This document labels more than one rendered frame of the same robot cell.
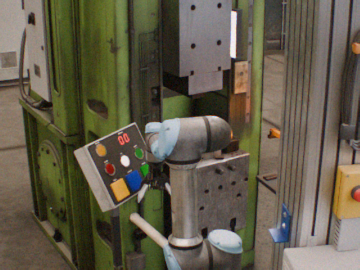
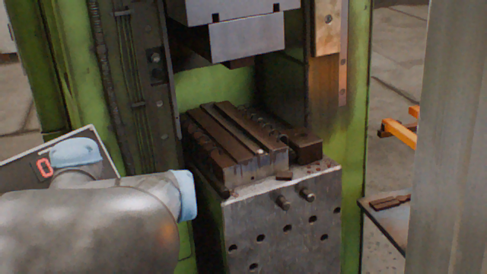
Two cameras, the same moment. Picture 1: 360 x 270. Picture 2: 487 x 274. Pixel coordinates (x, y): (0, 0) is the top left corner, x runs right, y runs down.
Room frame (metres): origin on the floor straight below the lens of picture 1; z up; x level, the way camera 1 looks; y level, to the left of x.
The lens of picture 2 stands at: (1.39, -0.27, 1.62)
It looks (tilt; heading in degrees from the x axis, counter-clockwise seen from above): 26 degrees down; 9
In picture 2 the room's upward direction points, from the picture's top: 4 degrees counter-clockwise
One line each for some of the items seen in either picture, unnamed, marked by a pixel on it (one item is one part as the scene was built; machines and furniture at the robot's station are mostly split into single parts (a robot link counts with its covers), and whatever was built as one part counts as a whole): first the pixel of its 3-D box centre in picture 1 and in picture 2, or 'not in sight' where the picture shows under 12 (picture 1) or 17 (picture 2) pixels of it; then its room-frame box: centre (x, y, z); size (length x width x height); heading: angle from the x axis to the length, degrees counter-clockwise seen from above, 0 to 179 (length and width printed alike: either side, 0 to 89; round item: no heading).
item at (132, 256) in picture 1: (135, 261); not in sight; (2.45, 0.25, 0.36); 0.09 x 0.07 x 0.12; 122
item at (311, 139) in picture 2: (226, 143); (300, 144); (2.69, -0.24, 0.95); 0.12 x 0.08 x 0.06; 32
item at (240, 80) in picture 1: (240, 77); (326, 25); (2.83, -0.31, 1.27); 0.09 x 0.02 x 0.17; 122
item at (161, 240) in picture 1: (156, 236); not in sight; (2.29, 0.12, 0.62); 0.44 x 0.05 x 0.05; 32
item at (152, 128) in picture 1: (155, 137); (79, 176); (2.03, 0.10, 1.23); 0.09 x 0.08 x 0.11; 14
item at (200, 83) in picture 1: (182, 73); (214, 22); (2.72, -0.01, 1.32); 0.42 x 0.20 x 0.10; 32
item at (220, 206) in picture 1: (189, 180); (246, 202); (2.76, -0.05, 0.69); 0.56 x 0.38 x 0.45; 32
